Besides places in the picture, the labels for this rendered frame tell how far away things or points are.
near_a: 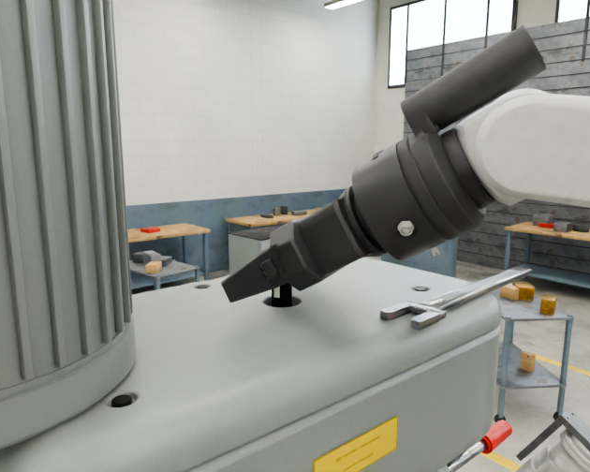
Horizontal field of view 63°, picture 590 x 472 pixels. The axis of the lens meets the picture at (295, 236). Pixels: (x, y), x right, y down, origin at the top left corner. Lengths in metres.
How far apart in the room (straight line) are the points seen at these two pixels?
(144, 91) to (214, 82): 1.16
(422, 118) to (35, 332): 0.28
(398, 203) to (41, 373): 0.25
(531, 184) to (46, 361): 0.30
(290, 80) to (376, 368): 8.58
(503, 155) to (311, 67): 8.92
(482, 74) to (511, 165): 0.07
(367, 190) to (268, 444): 0.19
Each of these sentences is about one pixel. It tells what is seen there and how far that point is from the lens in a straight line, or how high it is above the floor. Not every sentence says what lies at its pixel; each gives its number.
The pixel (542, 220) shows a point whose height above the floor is 0.98.
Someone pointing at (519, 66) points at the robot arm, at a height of 2.09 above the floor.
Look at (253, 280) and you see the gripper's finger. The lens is 0.41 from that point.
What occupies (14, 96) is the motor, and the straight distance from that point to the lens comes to 0.26.
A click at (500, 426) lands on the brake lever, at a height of 1.71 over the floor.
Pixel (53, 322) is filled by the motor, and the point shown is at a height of 1.95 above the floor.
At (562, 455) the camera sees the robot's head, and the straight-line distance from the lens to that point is 0.73.
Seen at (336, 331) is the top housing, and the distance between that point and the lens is 0.40.
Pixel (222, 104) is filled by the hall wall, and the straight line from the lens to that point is 8.04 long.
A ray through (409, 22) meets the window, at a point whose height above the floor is 4.28.
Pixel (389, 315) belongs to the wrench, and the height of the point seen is 1.89.
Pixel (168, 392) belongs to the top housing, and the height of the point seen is 1.89.
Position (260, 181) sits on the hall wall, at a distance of 8.43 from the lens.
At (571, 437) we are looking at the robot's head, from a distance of 0.73.
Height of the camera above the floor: 2.03
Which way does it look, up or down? 10 degrees down
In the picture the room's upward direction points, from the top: straight up
